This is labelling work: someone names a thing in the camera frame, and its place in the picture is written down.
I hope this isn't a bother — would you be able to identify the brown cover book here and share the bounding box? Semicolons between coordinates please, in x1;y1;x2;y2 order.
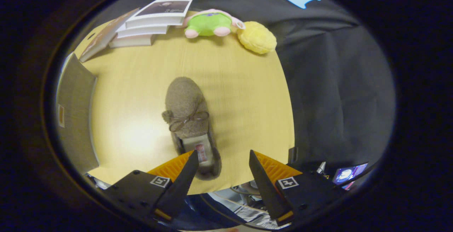
79;7;140;63

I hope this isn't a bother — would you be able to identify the yellow fluffy plush toy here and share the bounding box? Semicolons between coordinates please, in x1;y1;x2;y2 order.
237;21;277;55

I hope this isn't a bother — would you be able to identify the blue lit screen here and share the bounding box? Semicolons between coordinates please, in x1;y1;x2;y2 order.
332;162;369;186

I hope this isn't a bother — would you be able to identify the plain white book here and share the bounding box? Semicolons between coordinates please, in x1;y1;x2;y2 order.
116;22;170;39

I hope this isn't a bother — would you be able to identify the grey fabric storage box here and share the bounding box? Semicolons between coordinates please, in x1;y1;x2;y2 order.
56;52;100;175

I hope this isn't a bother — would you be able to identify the pale thick book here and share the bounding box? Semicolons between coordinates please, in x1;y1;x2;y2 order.
109;34;156;48

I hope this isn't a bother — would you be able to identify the brown fuzzy slipper shoe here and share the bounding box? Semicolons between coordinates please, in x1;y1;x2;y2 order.
162;77;222;181

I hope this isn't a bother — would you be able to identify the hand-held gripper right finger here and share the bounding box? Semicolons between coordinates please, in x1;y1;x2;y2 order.
249;149;349;225

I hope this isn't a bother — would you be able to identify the white book with portrait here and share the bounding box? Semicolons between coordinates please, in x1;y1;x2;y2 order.
125;0;194;29

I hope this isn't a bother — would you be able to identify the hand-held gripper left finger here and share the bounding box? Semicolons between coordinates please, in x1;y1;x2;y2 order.
104;150;199;225

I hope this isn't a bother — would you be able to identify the black backdrop cloth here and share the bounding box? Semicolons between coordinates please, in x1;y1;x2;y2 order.
81;0;396;190

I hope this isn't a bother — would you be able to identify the green and pink plush toy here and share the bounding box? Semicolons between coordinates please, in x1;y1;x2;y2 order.
183;9;245;39

